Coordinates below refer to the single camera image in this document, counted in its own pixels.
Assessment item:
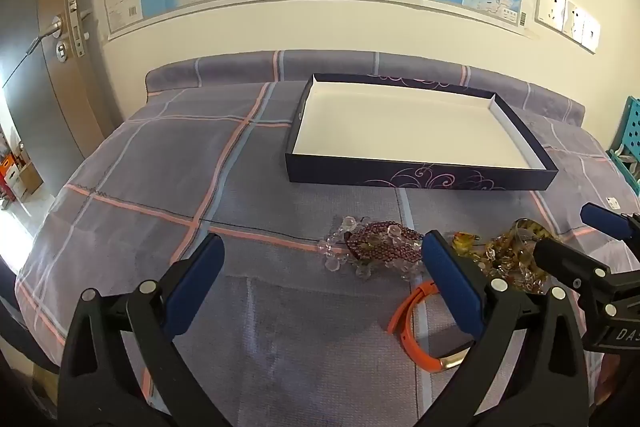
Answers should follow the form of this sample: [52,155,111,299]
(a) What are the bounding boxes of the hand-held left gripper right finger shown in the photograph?
[420,229,591,427]

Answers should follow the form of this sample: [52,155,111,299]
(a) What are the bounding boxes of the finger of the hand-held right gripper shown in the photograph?
[580,203,640,253]
[534,238,640,352]

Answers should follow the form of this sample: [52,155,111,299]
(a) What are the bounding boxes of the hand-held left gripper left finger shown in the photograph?
[59,233,226,427]

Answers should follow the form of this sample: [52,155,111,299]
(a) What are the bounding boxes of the amber bangle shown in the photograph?
[510,218,551,244]

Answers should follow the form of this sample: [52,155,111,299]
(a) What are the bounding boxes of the multicoloured stone bracelet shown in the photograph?
[482,232,551,295]

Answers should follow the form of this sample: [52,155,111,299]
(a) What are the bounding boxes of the orange smartwatch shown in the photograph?
[387,279,476,374]

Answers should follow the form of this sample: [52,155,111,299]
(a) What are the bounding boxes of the purple bead bracelet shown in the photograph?
[345,222,425,264]

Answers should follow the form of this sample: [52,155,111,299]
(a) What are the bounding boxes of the navy patterned shallow box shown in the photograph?
[285,73,559,192]

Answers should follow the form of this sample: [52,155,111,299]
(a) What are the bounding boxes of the person's right forearm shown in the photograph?
[589,349,623,408]

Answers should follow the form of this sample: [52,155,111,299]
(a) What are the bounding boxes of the yellow bead jewelry piece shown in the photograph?
[452,232,481,254]

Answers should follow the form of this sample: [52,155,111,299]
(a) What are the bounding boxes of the teal plastic crate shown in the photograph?
[607,96,640,198]

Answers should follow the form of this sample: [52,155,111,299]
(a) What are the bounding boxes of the plaid bed cover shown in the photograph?
[15,49,640,427]

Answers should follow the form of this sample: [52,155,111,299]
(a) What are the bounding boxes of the cardboard box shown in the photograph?
[9,142,44,198]

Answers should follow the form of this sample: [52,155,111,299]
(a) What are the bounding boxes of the grey door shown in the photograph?
[0,0,108,192]

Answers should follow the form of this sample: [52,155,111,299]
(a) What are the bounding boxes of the silver door lock plate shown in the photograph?
[67,0,89,58]

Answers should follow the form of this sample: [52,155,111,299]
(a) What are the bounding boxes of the clear crystal bracelet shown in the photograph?
[317,216,426,280]

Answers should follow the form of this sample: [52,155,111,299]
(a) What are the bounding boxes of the silver door handle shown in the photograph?
[25,14,66,55]

